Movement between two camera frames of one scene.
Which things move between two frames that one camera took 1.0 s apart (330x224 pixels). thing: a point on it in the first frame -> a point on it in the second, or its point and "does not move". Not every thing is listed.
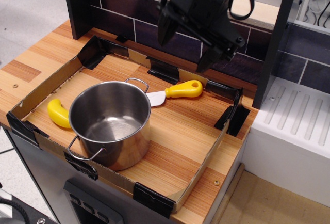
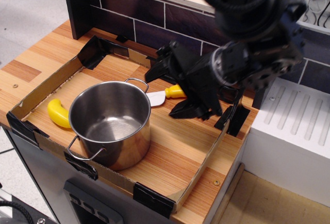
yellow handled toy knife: [186, 89] does not move
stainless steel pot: [113, 117] does not move
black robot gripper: [205, 14] -> [227, 66]
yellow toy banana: [58, 114] does not move
